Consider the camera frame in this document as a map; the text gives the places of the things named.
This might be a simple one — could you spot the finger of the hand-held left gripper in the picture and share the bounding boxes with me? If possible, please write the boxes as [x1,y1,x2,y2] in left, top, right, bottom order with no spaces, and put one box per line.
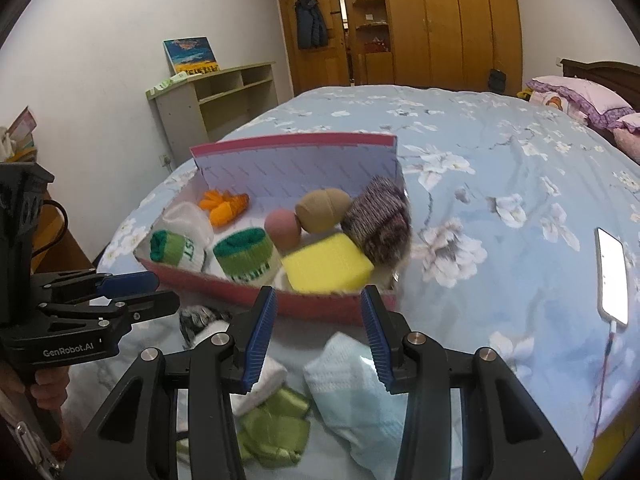
[42,290,181,328]
[44,270,160,299]

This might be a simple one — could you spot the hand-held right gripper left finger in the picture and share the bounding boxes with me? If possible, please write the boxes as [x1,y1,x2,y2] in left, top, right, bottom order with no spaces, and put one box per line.
[62,285,278,480]

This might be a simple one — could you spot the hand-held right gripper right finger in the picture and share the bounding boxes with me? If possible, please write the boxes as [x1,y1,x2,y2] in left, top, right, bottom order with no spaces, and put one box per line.
[360,284,583,480]

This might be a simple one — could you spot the light blue cloth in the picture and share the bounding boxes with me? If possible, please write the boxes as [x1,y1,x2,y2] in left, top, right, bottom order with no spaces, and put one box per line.
[303,332,416,480]

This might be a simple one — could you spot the green white sock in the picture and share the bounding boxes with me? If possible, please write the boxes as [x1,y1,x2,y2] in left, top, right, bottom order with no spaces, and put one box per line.
[213,228,283,286]
[150,230,207,272]

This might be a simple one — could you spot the white translucent sock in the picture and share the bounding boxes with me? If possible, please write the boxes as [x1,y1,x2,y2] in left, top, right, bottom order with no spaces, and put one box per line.
[150,202,216,261]

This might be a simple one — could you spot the pink soft ball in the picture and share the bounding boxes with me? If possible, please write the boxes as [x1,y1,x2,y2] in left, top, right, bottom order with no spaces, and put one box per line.
[264,210,302,253]

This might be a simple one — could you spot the orange socks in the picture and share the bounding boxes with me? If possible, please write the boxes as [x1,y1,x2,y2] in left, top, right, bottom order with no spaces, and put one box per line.
[210,194,250,231]

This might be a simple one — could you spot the orange knitted glove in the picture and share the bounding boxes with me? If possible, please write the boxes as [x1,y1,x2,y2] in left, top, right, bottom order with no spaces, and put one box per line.
[198,189,236,211]

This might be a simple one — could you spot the purple knitted sock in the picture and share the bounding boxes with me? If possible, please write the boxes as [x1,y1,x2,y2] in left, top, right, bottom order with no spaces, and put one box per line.
[341,176,412,265]

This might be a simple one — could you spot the tan soft ball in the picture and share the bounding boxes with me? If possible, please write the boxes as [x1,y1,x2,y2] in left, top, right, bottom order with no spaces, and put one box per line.
[295,188,352,234]

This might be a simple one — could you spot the pink cardboard box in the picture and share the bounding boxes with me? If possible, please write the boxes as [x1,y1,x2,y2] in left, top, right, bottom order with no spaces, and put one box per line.
[134,132,412,328]

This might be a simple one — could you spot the person's left hand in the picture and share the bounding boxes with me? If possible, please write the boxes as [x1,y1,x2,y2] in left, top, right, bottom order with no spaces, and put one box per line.
[0,361,69,412]

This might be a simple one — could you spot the black white patterned sock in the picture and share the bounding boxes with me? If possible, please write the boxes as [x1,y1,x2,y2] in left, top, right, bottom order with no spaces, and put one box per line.
[179,305,233,351]

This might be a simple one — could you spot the yellow sponge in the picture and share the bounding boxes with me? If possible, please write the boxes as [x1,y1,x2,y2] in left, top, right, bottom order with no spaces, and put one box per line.
[281,233,375,295]

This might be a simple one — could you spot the white cloth with green ribbon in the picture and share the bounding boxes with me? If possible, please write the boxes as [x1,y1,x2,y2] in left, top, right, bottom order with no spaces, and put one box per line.
[175,322,312,468]

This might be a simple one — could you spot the grey shelf desk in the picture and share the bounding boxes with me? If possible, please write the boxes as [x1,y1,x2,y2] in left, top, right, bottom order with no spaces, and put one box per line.
[146,62,279,171]

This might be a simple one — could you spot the pink book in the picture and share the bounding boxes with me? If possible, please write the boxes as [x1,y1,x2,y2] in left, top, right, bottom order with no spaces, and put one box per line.
[6,106,39,161]

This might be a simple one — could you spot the green white packet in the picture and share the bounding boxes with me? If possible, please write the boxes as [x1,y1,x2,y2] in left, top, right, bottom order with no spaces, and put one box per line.
[146,72,188,96]

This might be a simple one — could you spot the blue yellow painting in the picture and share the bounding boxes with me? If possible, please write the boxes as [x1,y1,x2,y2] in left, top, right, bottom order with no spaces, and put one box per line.
[163,36,221,76]

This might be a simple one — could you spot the smartphone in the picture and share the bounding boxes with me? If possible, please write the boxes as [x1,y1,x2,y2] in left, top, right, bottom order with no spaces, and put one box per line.
[595,227,630,331]

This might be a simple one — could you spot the wooden door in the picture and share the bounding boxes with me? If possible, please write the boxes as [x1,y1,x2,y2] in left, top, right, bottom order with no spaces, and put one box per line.
[277,0,351,111]

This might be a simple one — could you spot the cartoon print pillow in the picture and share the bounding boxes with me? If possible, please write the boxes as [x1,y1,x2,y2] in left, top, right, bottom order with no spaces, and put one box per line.
[530,89,588,123]

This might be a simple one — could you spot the dark hanging jacket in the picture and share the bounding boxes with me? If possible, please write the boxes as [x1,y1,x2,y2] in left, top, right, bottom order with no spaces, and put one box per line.
[293,0,329,51]

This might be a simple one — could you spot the wooden wardrobe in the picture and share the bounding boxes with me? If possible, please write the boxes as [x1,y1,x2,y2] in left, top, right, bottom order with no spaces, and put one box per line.
[255,0,523,95]

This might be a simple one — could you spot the pink ruffled pillow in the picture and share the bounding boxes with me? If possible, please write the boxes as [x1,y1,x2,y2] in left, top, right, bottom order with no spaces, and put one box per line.
[614,112,640,163]

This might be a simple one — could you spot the purple ruffled pillow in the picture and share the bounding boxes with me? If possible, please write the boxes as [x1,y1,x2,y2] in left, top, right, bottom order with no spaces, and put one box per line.
[531,76,633,128]

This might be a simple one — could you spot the dark wooden headboard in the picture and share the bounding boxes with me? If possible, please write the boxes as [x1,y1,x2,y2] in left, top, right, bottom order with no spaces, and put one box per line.
[560,58,640,111]

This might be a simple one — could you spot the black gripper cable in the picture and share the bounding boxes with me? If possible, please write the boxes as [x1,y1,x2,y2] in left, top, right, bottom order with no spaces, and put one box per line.
[32,200,69,253]

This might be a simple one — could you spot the phone charging cable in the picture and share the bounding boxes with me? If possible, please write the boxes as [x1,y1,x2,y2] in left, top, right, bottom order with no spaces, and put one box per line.
[590,322,622,456]

